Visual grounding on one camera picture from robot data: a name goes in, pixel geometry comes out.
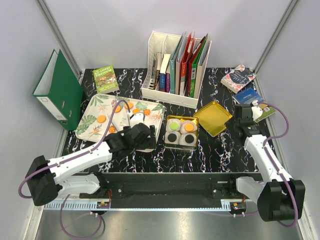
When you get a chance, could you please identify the green treehouse paperback book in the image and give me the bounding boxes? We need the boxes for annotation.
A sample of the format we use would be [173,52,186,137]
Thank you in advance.
[93,65,119,94]

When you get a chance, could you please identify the white paper cup front left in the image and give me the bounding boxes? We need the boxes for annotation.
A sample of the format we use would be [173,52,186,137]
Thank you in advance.
[164,131,181,145]

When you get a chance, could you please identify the orange shell shaped cookie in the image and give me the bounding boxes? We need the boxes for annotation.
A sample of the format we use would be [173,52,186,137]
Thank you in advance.
[143,109,151,116]

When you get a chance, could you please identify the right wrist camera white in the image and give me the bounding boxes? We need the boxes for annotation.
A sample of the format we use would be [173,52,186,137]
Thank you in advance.
[251,100,264,123]

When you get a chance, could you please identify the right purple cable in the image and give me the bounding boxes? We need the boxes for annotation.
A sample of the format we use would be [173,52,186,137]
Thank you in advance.
[207,101,300,228]

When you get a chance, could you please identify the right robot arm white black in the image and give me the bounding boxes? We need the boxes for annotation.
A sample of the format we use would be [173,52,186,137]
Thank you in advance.
[225,104,306,228]

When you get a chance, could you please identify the gold cookie tin base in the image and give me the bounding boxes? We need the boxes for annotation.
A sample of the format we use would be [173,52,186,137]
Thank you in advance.
[163,115,199,151]

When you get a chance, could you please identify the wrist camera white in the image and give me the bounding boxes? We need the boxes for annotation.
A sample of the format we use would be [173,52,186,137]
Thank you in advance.
[127,111,146,127]
[251,100,264,123]

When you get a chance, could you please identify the gold tin lid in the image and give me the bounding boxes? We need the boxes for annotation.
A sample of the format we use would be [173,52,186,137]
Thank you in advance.
[193,101,233,137]

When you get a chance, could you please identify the white paper cup back right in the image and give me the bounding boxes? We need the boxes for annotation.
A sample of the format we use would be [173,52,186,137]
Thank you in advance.
[180,120,198,134]

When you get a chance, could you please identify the blue landscape cover book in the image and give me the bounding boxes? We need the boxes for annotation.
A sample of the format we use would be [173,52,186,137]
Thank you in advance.
[232,87,276,122]

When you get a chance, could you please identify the white paper cup back left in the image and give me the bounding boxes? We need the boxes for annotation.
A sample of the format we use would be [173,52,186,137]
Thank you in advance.
[166,118,182,132]

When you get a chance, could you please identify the floral patterned serving tray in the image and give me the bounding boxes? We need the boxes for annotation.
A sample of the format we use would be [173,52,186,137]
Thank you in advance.
[75,94,166,142]

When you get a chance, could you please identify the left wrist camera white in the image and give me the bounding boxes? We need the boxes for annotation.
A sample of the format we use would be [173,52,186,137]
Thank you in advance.
[127,111,146,127]

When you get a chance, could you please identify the orange round sandwich cookie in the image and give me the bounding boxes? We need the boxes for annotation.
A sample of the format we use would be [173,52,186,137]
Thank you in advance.
[127,102,133,109]

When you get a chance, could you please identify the orange round patterned cookie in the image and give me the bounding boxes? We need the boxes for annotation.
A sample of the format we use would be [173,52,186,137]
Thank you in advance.
[184,122,197,133]

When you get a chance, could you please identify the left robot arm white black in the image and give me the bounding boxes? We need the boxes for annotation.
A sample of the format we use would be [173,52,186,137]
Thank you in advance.
[25,123,157,206]

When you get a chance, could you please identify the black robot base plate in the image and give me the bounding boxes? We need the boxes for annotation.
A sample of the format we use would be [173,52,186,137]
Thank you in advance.
[80,172,262,212]

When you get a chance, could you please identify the metal serving tongs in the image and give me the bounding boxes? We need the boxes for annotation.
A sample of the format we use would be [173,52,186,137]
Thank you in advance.
[111,109,131,132]

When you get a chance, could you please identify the orange fish shaped cookie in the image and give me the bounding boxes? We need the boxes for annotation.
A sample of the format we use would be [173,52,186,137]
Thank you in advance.
[132,108,141,114]

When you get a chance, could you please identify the orange cookie near tray left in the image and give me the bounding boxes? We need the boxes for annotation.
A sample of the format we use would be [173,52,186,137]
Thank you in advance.
[97,115,107,123]

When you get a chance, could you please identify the purple cable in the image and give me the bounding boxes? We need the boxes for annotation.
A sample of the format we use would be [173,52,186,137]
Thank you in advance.
[207,101,300,228]
[19,99,132,238]

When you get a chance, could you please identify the green sandwich cookie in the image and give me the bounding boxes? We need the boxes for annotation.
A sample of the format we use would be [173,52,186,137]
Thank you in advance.
[169,121,180,131]

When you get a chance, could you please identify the orange cookie tray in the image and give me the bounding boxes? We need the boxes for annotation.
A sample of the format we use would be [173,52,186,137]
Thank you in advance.
[108,126,117,133]
[97,115,107,123]

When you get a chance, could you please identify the floral cover paperback book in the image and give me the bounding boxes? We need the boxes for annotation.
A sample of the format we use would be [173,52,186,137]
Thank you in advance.
[220,64,257,94]

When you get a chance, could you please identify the black sandwich cookie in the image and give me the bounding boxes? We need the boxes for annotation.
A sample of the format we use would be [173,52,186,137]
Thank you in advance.
[167,133,178,143]
[184,134,195,144]

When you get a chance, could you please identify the orange cookie tray front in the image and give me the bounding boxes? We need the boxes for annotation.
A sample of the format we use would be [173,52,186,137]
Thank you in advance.
[108,126,117,133]

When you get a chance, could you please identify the white desk file organizer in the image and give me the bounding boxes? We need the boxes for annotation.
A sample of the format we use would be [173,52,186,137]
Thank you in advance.
[141,31,212,109]

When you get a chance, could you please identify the green lever arch binder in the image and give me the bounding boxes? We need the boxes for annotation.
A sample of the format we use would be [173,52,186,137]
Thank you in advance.
[33,50,83,131]

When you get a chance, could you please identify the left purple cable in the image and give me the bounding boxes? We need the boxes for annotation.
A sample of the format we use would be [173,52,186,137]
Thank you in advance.
[19,99,132,238]

